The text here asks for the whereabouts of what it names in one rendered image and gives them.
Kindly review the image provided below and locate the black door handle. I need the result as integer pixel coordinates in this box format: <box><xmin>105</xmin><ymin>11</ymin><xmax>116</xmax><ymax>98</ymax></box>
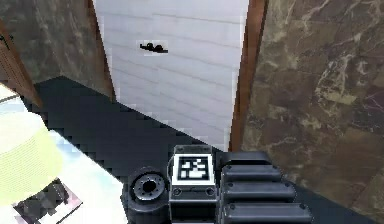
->
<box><xmin>139</xmin><ymin>41</ymin><xmax>169</xmax><ymax>55</ymax></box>

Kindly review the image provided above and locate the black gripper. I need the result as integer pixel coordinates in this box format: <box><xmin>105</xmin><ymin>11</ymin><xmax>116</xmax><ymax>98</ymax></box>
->
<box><xmin>121</xmin><ymin>165</ymin><xmax>172</xmax><ymax>224</ymax></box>

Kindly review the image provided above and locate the brown wooden door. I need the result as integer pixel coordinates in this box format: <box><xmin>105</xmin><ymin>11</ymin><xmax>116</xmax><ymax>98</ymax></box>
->
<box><xmin>0</xmin><ymin>20</ymin><xmax>44</xmax><ymax>108</ymax></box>

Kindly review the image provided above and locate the white room door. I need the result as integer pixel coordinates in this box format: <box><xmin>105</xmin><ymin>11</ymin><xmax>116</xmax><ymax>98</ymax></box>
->
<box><xmin>91</xmin><ymin>0</ymin><xmax>250</xmax><ymax>153</ymax></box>

